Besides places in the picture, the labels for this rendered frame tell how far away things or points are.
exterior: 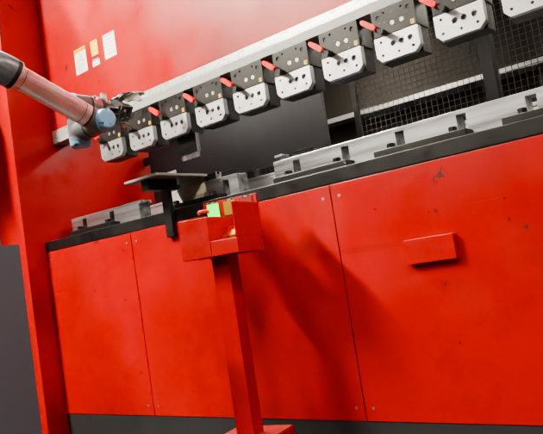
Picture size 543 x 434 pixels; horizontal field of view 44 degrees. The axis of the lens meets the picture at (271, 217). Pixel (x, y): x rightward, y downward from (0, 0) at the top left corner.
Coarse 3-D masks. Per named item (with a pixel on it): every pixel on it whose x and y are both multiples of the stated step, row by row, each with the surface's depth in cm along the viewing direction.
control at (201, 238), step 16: (240, 208) 197; (256, 208) 206; (192, 224) 200; (208, 224) 198; (224, 224) 206; (240, 224) 196; (256, 224) 204; (192, 240) 200; (208, 240) 197; (224, 240) 194; (240, 240) 194; (256, 240) 202; (192, 256) 200; (208, 256) 197
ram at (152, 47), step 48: (48, 0) 315; (96, 0) 293; (144, 0) 273; (192, 0) 256; (240, 0) 241; (288, 0) 228; (336, 0) 216; (384, 0) 205; (48, 48) 316; (144, 48) 274; (192, 48) 257; (240, 48) 242
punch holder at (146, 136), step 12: (144, 108) 275; (156, 108) 276; (132, 120) 280; (144, 120) 276; (156, 120) 275; (144, 132) 275; (156, 132) 274; (132, 144) 280; (144, 144) 276; (156, 144) 274; (168, 144) 278
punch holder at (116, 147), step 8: (112, 128) 289; (120, 128) 285; (104, 136) 292; (112, 136) 289; (120, 136) 286; (128, 136) 288; (104, 144) 292; (112, 144) 288; (120, 144) 285; (128, 144) 288; (104, 152) 292; (112, 152) 289; (120, 152) 285; (128, 152) 287; (136, 152) 290; (104, 160) 292; (112, 160) 293; (120, 160) 295
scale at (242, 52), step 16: (368, 0) 209; (320, 16) 220; (336, 16) 216; (288, 32) 228; (256, 48) 237; (208, 64) 252; (224, 64) 247; (176, 80) 263; (144, 96) 275; (64, 128) 311
